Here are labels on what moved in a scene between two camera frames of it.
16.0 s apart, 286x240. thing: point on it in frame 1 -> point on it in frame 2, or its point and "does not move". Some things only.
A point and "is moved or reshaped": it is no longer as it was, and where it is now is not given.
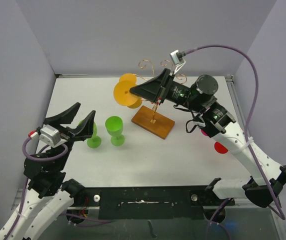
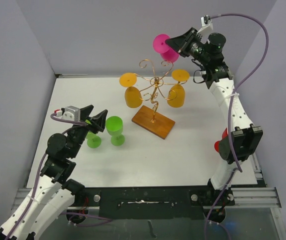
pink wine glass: [204, 133] -> [168, 53]
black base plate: [152, 202] does not move
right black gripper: [152, 91] -> [177, 43]
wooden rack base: [161, 128] does not move
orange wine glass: [123, 95] is moved or reshaped
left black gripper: [81, 132] -> [97, 121]
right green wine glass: [114, 126] does not move
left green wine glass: [95, 140] does not move
